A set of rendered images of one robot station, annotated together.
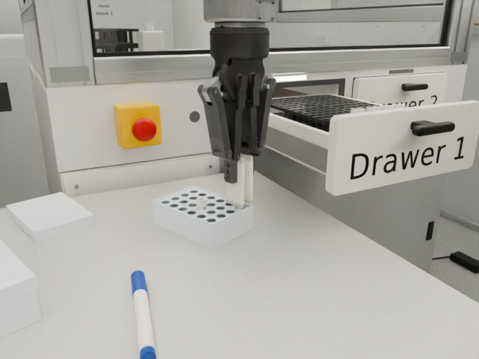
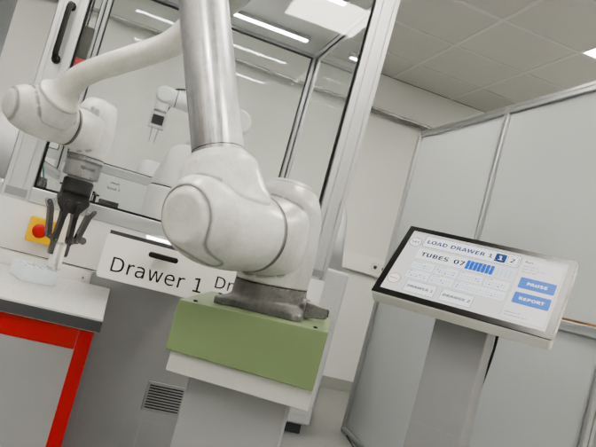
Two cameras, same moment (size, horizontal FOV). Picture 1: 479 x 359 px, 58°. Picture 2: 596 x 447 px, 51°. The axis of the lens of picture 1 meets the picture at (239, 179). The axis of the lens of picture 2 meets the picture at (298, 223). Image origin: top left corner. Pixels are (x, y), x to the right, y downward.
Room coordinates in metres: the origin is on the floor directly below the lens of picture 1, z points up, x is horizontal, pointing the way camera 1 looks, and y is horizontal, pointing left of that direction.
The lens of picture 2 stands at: (-0.88, -0.88, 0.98)
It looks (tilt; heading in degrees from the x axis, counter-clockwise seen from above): 4 degrees up; 12
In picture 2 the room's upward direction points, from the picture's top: 15 degrees clockwise
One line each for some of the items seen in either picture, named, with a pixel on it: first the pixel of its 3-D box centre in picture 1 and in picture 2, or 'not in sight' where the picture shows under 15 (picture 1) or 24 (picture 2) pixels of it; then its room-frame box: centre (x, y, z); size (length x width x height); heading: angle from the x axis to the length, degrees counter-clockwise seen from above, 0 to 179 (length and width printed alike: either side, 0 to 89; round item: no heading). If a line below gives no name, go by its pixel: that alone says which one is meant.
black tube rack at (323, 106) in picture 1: (326, 122); not in sight; (0.80, -0.16, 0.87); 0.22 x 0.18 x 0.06; 27
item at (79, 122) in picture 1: (216, 82); (159, 254); (1.36, 0.07, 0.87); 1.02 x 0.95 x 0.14; 117
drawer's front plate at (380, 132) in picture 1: (409, 144); (159, 269); (0.62, -0.25, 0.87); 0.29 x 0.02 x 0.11; 117
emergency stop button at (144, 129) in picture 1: (143, 129); (40, 231); (0.72, 0.16, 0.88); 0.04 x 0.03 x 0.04; 117
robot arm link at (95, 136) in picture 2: not in sight; (90, 127); (0.56, 0.00, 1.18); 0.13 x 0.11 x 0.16; 157
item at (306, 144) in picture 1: (323, 123); not in sight; (0.81, -0.16, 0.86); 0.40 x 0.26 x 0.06; 27
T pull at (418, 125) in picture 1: (426, 127); (163, 257); (0.60, -0.27, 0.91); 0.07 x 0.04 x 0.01; 117
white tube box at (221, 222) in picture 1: (202, 214); (33, 271); (0.58, 0.05, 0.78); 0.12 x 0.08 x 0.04; 49
